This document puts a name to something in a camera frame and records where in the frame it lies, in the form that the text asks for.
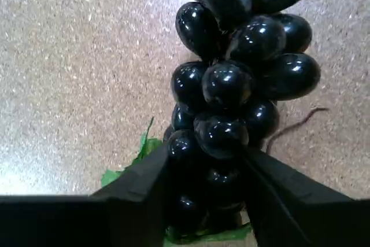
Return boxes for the black toy grapes with leaf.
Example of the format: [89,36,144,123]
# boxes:
[101,0,331,244]

